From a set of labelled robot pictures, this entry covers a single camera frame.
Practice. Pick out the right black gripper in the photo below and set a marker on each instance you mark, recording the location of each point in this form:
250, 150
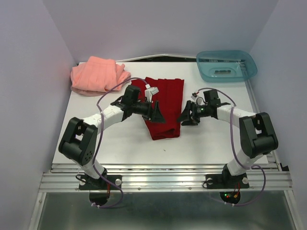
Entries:
188, 119

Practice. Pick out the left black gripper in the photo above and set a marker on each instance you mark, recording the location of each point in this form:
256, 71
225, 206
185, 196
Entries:
154, 115

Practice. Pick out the red pleated skirt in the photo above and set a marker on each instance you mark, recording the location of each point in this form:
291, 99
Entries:
170, 99

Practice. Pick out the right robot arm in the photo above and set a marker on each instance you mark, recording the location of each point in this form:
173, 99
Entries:
252, 135

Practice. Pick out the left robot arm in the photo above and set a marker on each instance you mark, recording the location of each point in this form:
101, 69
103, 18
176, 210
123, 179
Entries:
82, 137

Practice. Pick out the pink folded skirt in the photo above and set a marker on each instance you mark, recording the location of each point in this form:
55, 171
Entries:
98, 75

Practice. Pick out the teal plastic bin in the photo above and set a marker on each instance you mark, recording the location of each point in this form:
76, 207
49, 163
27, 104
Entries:
226, 66

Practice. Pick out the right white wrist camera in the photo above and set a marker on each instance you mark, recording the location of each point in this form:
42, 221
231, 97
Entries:
197, 98

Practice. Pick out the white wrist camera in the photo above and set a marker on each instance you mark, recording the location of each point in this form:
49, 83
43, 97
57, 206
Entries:
197, 98
150, 92

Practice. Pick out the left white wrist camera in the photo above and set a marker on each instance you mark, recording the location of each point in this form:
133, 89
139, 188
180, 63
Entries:
150, 92

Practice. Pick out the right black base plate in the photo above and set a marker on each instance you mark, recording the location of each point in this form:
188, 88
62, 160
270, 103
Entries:
218, 181

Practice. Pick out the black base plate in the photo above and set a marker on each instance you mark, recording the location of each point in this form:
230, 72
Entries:
87, 183
218, 181

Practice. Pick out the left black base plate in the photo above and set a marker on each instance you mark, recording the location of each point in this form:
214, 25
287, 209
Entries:
87, 183

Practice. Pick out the aluminium rail frame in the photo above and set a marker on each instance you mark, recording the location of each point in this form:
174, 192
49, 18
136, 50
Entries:
141, 178

